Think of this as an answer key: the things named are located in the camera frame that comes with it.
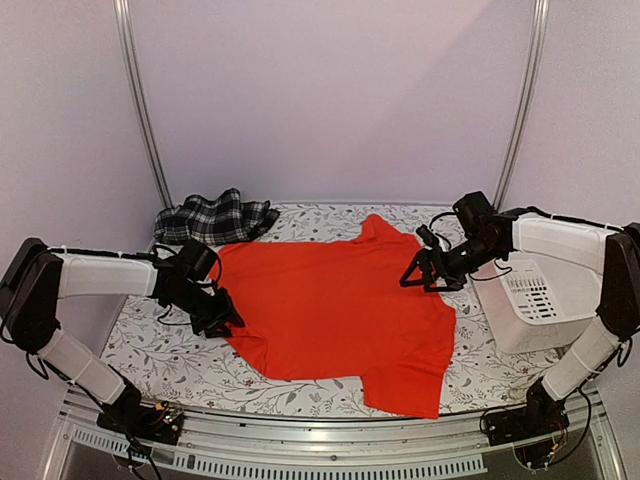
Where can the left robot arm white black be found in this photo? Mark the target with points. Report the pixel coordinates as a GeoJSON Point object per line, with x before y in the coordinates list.
{"type": "Point", "coordinates": [40, 277]}

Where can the left aluminium frame post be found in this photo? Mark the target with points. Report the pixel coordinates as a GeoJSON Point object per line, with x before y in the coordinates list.
{"type": "Point", "coordinates": [133, 72]}

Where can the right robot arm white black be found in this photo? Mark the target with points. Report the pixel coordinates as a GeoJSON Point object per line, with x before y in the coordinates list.
{"type": "Point", "coordinates": [607, 250]}

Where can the red garment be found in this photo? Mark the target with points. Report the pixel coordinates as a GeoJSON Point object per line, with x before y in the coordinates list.
{"type": "Point", "coordinates": [316, 311]}

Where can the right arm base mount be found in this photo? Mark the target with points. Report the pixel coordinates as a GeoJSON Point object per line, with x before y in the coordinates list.
{"type": "Point", "coordinates": [507, 425]}

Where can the aluminium frame post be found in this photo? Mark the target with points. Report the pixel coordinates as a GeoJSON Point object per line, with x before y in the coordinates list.
{"type": "Point", "coordinates": [133, 72]}
{"type": "Point", "coordinates": [525, 99]}

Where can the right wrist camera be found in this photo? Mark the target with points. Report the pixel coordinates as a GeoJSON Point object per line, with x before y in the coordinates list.
{"type": "Point", "coordinates": [430, 239]}

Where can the right aluminium frame post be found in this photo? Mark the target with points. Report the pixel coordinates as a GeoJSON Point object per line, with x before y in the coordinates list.
{"type": "Point", "coordinates": [525, 99]}

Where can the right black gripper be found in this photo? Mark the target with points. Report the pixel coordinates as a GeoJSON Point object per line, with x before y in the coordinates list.
{"type": "Point", "coordinates": [426, 259]}

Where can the white plastic laundry bin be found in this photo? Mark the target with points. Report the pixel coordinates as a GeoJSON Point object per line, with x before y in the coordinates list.
{"type": "Point", "coordinates": [533, 302]}

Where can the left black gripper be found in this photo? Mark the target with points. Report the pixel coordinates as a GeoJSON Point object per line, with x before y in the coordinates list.
{"type": "Point", "coordinates": [225, 308]}

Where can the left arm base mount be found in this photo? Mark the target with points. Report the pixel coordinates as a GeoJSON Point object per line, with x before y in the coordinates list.
{"type": "Point", "coordinates": [160, 423]}

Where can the black white plaid skirt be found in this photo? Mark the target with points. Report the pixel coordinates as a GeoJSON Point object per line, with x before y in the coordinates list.
{"type": "Point", "coordinates": [228, 219]}

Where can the front aluminium rail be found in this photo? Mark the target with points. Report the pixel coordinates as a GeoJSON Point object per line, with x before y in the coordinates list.
{"type": "Point", "coordinates": [233, 445]}

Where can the floral patterned table cloth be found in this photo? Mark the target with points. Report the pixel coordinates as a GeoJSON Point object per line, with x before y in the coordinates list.
{"type": "Point", "coordinates": [156, 350]}

